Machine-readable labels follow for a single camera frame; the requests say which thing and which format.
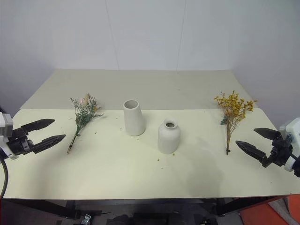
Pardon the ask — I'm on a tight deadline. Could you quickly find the tall white tapered vase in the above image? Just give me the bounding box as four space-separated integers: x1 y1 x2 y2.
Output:
123 99 146 137

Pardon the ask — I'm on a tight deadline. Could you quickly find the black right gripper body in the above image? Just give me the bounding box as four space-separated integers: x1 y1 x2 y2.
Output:
262 135 293 168

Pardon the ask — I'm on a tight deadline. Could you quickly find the yellow dried flower bunch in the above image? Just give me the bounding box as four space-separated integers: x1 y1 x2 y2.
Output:
213 90 259 156

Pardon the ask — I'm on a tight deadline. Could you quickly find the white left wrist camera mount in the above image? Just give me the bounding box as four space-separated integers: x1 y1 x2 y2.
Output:
0 112 20 161

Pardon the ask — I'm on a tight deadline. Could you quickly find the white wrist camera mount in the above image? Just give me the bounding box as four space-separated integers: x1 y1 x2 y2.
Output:
0 112 20 161
278 117 300 174

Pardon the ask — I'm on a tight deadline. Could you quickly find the black table frame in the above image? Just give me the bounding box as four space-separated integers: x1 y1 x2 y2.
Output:
0 196 289 225

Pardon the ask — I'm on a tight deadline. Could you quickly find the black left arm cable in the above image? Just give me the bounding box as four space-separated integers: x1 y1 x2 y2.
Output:
0 156 9 198

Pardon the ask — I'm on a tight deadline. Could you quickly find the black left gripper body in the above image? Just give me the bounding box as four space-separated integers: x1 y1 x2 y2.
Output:
6 128 35 156

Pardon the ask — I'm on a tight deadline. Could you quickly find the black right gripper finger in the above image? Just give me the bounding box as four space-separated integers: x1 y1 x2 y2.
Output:
254 127 282 141
235 140 270 164

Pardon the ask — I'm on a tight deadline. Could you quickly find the white bottle-shaped vase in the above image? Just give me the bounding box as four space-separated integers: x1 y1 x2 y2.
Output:
157 118 181 155

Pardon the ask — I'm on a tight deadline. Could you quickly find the orange floor mat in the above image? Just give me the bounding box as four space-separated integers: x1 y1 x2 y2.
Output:
238 194 300 225

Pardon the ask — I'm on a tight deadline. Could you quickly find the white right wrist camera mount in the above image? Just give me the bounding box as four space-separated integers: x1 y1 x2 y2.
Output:
278 117 300 174

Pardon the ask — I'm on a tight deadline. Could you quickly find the green and pink flower bunch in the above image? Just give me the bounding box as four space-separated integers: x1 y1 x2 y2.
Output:
67 93 105 155

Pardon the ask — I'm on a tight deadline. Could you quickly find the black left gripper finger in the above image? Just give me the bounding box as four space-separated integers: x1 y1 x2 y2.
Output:
21 119 56 135
31 134 67 154

